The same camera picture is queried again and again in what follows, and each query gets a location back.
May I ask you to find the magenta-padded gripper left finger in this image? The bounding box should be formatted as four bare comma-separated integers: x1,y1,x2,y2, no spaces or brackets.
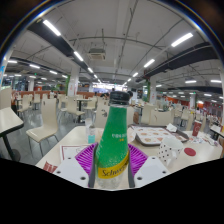
52,142,100,189

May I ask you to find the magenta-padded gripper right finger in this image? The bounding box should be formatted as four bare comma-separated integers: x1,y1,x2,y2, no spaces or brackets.
126,143,172,190

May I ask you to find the green-labelled clear drink bottle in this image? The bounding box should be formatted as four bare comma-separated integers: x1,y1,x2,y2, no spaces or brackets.
94,90,132,190

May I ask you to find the white card with red border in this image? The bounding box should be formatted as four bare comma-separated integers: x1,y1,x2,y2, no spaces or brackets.
59,143,91,162

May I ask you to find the red printed leaflet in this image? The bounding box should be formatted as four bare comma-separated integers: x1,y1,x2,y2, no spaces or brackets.
42,160,58,174

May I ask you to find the white polka-dot mug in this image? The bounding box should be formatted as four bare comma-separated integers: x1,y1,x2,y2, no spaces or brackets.
156,136,185,168

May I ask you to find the brown tray with paper liner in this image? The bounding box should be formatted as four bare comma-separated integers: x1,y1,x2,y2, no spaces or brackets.
130,124,190,147

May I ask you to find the small clear sanitizer bottle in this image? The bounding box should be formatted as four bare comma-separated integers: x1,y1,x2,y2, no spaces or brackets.
85,118,98,145

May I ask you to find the crumpled white napkin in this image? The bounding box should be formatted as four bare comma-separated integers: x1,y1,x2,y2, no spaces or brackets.
165,123,178,133

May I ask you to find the cream wooden chair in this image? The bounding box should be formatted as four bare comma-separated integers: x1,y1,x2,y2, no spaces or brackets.
148,109,175,127
94,104,110,129
25,98,60,157

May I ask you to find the colourful printed flyer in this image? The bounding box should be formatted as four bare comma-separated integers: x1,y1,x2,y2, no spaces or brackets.
194,133,216,148

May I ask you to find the red paper cup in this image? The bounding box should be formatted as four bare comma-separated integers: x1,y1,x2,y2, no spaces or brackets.
191,120,203,137

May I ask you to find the group of cream chairs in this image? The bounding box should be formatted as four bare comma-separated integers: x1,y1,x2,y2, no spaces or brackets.
14,93,224,134

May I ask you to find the cream dining table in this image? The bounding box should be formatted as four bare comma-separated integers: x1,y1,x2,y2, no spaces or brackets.
209,123,224,141
0,106,25,163

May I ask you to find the person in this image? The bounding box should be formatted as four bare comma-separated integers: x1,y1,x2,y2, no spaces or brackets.
126,89,135,101

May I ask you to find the ceiling air conditioner unit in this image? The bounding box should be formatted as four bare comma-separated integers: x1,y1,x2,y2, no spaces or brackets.
87,48,107,62

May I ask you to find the group of ceiling lights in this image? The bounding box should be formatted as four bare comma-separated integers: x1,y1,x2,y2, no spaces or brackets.
6,19,223,101

